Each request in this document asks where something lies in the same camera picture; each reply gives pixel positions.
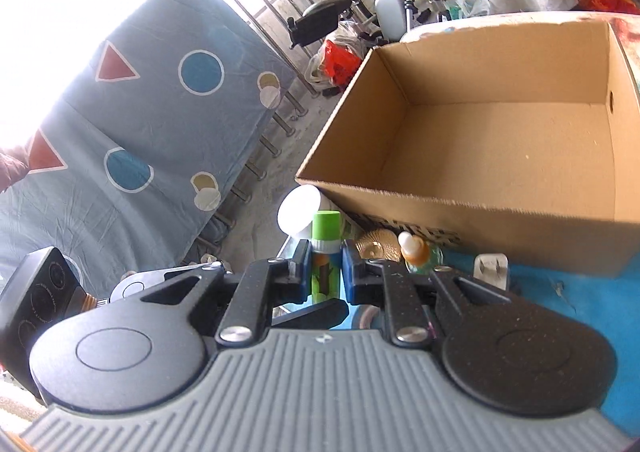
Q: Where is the metal railing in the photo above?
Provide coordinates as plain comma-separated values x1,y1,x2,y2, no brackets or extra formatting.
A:
216,0,322,261

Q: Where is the black speaker box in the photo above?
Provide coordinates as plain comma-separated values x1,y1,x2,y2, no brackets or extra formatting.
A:
0,246,86,396

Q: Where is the blue patterned bed sheet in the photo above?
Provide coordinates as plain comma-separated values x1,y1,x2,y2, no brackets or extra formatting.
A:
1,0,294,296

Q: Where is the white pill bottle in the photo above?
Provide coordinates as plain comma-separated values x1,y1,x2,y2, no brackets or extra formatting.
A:
277,185,330,239

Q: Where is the green glue stick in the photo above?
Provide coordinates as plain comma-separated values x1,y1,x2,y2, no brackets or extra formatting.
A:
310,211,342,304

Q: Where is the red bag on floor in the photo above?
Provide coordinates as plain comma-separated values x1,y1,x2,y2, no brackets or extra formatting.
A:
319,40,362,88

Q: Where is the white power adapter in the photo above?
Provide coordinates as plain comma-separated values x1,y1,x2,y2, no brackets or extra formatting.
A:
473,253,510,291

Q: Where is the brown cardboard box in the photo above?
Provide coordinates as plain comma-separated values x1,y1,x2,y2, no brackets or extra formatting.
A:
296,12,639,277

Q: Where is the green dropper bottle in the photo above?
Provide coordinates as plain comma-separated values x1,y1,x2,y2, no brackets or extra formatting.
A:
398,231,444,275

